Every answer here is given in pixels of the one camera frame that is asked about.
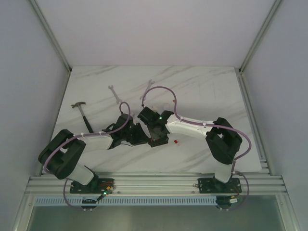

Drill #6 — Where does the black fuse box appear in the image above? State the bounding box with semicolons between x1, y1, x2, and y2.
148;137;169;148

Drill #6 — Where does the clear fuse box cover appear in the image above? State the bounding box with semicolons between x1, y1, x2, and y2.
163;103;170;111

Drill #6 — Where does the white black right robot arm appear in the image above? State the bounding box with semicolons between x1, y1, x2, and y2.
138;107;243;193

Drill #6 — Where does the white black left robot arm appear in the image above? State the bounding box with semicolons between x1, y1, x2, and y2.
38;114;150;193

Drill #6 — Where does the silver open-end wrench left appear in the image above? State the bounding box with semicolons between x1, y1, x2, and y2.
108;85;122;104

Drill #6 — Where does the silver open-end wrench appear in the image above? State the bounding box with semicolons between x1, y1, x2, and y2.
108;85;122;104
140;79;155;100

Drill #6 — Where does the silver open-end wrench right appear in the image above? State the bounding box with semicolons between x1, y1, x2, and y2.
140;79;155;100

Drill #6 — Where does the small claw hammer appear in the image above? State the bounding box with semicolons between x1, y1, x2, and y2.
71;102;94;133

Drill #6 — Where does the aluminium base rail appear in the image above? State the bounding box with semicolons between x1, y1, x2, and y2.
25;172;287;196

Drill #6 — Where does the slotted grey cable duct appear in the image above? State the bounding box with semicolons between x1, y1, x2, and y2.
34;196;217;206

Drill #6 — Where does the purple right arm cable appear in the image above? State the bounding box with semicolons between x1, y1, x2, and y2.
141;86;253;212

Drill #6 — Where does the aluminium frame post left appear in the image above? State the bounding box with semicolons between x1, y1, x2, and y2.
28;0;72;73

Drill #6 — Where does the aluminium frame rail right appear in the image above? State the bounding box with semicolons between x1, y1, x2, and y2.
239;0;284;75

